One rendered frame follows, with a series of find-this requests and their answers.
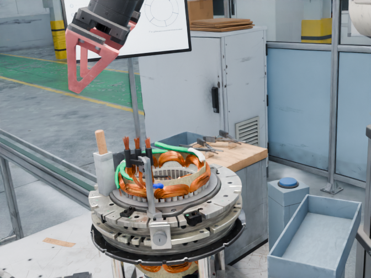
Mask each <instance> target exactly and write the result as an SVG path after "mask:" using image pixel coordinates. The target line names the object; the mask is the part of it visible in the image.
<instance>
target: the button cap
mask: <svg viewBox="0 0 371 278"><path fill-rule="evenodd" d="M279 183H280V185H283V186H294V185H296V184H297V180H296V179H294V178H291V177H285V178H281V179H280V181H279Z"/></svg>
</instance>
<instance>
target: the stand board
mask: <svg viewBox="0 0 371 278"><path fill-rule="evenodd" d="M239 143H241V142H239ZM241 144H242V145H239V144H237V147H234V148H232V149H228V142H216V143H210V144H208V145H210V146H211V147H212V148H214V149H219V150H223V151H224V152H219V151H216V152H217V153H218V154H215V153H214V156H213V157H210V158H208V159H205V160H206V161H207V163H208V164H212V163H215V164H218V165H221V166H223V167H226V168H228V169H230V170H231V171H233V172H236V171H238V170H240V169H243V168H245V167H247V166H249V165H251V164H253V163H256V162H258V161H260V160H262V159H264V158H267V157H268V149H266V148H262V147H257V146H253V145H249V144H245V143H241ZM200 152H201V153H202V154H203V156H205V152H204V151H200Z"/></svg>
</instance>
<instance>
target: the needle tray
mask: <svg viewBox="0 0 371 278"><path fill-rule="evenodd" d="M361 210H362V202H358V201H350V200H342V199H335V198H331V197H323V196H316V195H308V194H307V195H306V196H305V197H304V199H303V201H302V202H301V204H300V205H299V207H298V209H297V210H296V212H295V213H294V215H293V216H292V218H291V219H290V221H289V223H288V224H287V226H286V227H285V229H284V231H283V232H282V233H281V235H280V237H279V238H278V240H277V241H276V243H275V245H274V246H273V248H272V249H271V251H270V252H269V254H268V255H267V270H268V278H345V265H346V262H347V259H348V256H349V254H350V251H351V248H352V245H353V242H354V239H355V237H356V234H357V231H358V228H359V225H360V223H361Z"/></svg>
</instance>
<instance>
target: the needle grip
mask: <svg viewBox="0 0 371 278"><path fill-rule="evenodd" d="M95 135H96V140H97V146H98V151H99V154H100V155H103V154H106V153H108V151H107V145H106V142H105V136H104V131H103V130H97V131H95Z"/></svg>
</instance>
